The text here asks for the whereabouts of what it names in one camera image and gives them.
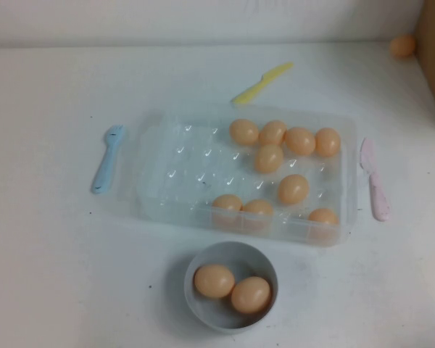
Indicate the yellow plastic knife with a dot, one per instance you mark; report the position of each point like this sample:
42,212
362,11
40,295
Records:
261,83

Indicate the grey round bowl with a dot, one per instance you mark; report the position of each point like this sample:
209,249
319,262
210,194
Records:
217,319

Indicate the pink plastic knife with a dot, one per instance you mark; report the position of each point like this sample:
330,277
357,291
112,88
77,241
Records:
376,188

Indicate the clear plastic egg box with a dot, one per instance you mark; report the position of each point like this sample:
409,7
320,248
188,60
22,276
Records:
188,174

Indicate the light blue plastic fork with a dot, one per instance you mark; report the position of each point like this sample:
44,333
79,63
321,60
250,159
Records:
107,163

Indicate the beige plastic egg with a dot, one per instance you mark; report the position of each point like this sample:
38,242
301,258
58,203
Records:
323,218
269,158
227,203
214,281
251,294
243,132
402,45
293,189
257,209
327,142
272,132
300,140

